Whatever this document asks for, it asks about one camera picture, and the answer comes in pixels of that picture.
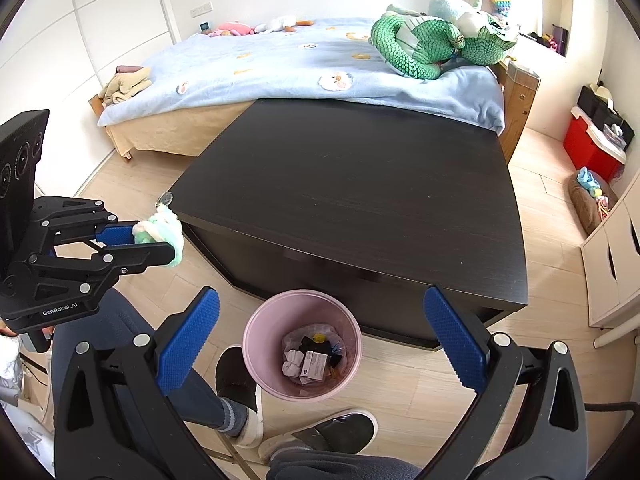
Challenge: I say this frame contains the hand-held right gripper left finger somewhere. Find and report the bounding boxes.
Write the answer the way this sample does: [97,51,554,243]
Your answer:
[52,286,222,480]

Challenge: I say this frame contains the pink plush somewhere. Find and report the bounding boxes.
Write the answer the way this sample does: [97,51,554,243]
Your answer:
[207,20,256,38]

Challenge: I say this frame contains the white cardboard box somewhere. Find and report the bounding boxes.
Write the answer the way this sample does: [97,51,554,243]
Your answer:
[300,351,328,380]

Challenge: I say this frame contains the white drawer cabinet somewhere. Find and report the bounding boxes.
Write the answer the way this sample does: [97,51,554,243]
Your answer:
[580,175,640,328]

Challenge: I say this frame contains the brown pet bed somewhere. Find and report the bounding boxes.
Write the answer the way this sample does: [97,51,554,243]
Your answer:
[567,167,618,236]

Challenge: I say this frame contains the light blue plush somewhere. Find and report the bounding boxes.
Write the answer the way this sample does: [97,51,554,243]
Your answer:
[428,0,483,26]

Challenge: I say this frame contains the person's left leg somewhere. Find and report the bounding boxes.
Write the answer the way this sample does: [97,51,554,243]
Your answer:
[50,287,251,436]

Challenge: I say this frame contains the beige folded towel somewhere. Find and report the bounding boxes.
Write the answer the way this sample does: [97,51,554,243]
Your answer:
[99,66,153,107]

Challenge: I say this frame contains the white desk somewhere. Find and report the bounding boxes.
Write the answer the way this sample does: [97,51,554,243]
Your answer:
[592,305,640,348]

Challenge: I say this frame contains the dark purple box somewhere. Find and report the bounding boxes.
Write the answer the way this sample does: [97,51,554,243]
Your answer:
[550,24,570,56]

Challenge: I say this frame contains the white star print clothing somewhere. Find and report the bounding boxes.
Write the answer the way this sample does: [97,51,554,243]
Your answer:
[0,332,56,480]

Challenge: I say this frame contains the black glove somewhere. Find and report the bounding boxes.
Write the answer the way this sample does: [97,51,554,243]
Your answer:
[299,336,346,368]

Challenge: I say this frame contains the person's right leg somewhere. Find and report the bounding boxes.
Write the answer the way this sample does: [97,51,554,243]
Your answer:
[265,447,423,480]

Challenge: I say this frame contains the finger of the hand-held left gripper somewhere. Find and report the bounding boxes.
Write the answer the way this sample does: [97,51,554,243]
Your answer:
[26,241,174,307]
[29,196,140,248]

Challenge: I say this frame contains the wooden bedside stand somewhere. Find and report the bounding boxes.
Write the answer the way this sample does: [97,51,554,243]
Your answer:
[495,57,542,166]

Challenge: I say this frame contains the black storage box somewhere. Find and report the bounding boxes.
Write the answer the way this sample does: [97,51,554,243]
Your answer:
[577,82,636,148]

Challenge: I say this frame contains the white tissue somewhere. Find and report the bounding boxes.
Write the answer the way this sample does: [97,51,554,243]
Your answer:
[281,349,306,377]

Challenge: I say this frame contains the green dragon plush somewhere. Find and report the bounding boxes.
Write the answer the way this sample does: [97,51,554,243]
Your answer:
[369,5,521,81]

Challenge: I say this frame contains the wooden bed frame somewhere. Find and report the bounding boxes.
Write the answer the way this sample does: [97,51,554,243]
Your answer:
[89,92,251,161]

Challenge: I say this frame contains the pink trash bin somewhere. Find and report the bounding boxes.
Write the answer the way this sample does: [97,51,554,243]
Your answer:
[242,290,363,402]

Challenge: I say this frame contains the white sliding wardrobe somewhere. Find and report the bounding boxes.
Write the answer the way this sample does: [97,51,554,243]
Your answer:
[0,0,181,201]

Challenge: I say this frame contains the light blue printed blanket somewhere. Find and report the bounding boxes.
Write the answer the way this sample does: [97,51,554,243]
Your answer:
[97,17,506,136]

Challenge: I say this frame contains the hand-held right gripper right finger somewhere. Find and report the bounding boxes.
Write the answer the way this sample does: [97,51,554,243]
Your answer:
[423,284,591,480]

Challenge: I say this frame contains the blue pet toy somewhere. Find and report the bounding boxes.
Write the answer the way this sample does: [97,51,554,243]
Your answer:
[575,166,603,196]

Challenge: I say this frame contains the person's leg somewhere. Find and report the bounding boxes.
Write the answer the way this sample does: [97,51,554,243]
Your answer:
[265,447,423,480]
[50,287,251,436]

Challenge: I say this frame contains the white goose plush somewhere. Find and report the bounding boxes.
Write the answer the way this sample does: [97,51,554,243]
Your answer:
[256,15,316,35]

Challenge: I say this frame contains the black wooden table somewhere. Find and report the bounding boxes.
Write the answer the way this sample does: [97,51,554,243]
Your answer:
[169,98,529,351]

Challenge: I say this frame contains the dark grey slipper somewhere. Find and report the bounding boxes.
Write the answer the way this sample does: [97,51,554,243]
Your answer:
[215,345,264,449]
[257,408,379,464]

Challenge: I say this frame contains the red cooler box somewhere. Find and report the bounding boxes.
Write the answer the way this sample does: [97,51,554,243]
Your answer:
[562,106,628,183]

